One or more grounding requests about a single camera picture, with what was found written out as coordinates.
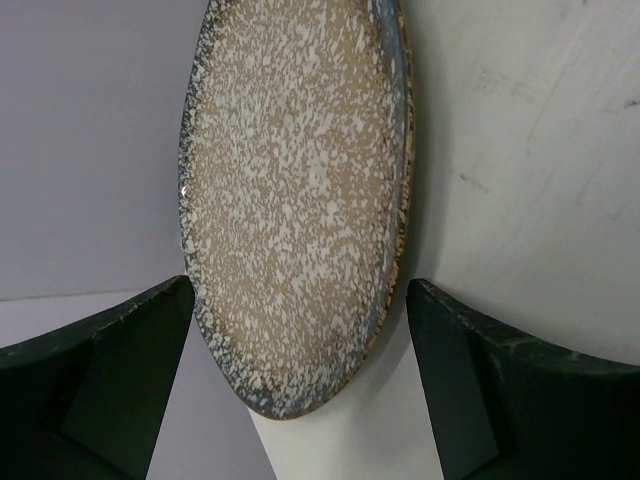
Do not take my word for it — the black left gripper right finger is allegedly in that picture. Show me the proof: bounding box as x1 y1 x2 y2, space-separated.
406 279 639 479

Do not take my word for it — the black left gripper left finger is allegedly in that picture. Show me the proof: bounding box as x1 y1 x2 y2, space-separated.
1 276 194 479

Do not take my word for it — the speckled brown round plate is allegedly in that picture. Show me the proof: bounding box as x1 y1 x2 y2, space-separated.
178 1 415 420

